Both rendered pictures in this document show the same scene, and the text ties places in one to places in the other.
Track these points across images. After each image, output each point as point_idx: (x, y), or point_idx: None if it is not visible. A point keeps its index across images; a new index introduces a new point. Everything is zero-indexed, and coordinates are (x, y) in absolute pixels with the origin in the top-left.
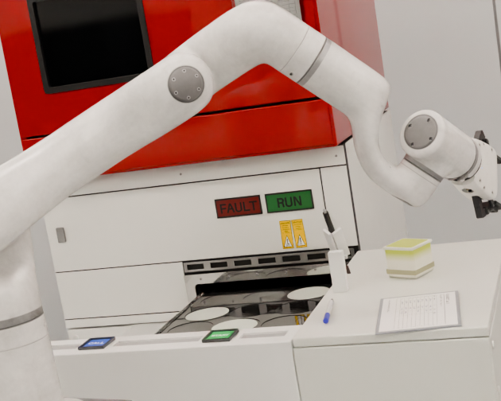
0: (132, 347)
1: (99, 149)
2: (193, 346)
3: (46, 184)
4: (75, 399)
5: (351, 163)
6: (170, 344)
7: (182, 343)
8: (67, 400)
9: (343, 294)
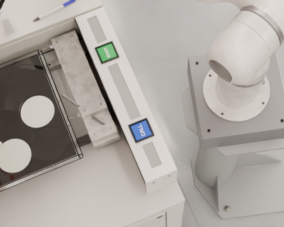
0: (138, 99)
1: None
2: (125, 58)
3: None
4: (203, 87)
5: None
6: (127, 76)
7: (122, 70)
8: (207, 91)
9: (17, 24)
